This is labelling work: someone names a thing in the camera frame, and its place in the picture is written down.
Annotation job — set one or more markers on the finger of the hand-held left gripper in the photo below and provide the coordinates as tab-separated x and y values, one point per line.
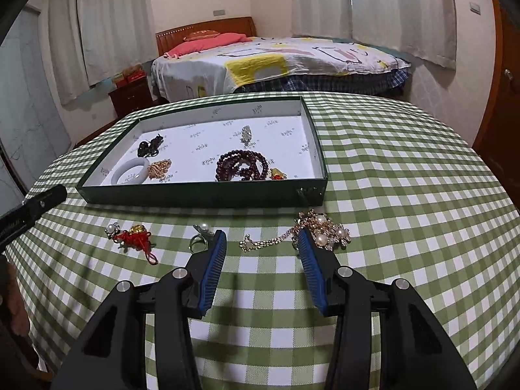
36	207

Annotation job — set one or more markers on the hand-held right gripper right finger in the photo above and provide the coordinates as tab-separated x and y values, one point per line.
315	276

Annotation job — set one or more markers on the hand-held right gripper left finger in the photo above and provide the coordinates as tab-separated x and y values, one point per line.
211	276

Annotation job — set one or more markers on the shallow green cardboard box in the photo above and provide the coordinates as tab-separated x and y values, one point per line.
203	197

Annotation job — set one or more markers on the pale jade bangle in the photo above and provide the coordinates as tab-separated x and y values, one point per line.
122	178

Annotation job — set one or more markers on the small gold red charm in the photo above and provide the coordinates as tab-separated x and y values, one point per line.
277	174

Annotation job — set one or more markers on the black carved ornament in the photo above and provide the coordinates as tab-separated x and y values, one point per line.
148	146

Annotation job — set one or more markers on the person's left forearm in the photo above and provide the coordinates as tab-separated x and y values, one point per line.
18	304

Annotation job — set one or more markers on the red knot charm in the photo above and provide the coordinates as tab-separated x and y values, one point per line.
136	239

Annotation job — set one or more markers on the glass sliding door wardrobe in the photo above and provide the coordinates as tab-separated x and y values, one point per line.
28	101

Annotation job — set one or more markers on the green checked tablecloth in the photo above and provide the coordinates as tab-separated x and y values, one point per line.
406	170

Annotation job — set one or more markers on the dark wooden nightstand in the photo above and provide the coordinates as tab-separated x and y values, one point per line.
132	99

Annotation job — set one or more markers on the gold gift box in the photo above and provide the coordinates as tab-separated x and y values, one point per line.
120	79

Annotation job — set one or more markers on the red gift box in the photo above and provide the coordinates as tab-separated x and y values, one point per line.
135	76

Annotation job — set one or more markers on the white curtain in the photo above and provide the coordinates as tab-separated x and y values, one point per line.
321	4
118	24
402	12
67	40

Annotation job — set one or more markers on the bed with patterned sheet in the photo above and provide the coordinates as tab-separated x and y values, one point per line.
284	61

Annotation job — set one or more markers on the pink pillow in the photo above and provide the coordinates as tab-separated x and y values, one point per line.
203	44

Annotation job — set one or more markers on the small orange cushion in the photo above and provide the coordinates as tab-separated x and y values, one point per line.
201	35

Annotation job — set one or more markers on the brown wooden door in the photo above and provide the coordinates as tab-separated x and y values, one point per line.
501	122

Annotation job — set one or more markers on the wooden bed headboard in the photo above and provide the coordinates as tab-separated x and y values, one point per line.
239	26

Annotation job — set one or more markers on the grey wall panel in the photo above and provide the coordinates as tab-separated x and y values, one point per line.
219	11

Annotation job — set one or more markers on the wall light switch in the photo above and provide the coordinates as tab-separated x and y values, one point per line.
475	8

